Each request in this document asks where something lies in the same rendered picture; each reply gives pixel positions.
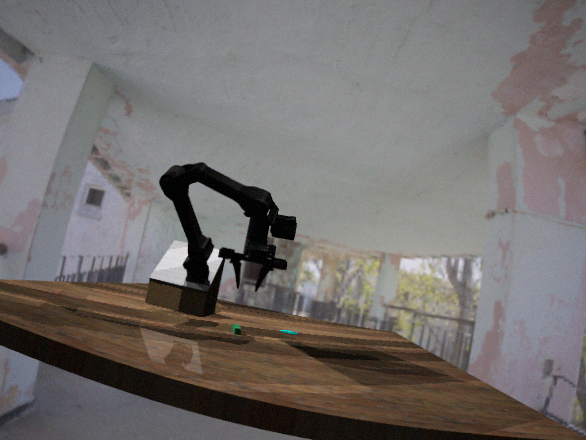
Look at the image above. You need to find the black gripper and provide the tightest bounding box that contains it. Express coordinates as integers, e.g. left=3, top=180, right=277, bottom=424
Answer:
left=218, top=232, right=287, bottom=292

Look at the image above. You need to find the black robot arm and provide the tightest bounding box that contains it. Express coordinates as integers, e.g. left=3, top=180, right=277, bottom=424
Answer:
left=159, top=162, right=297, bottom=284

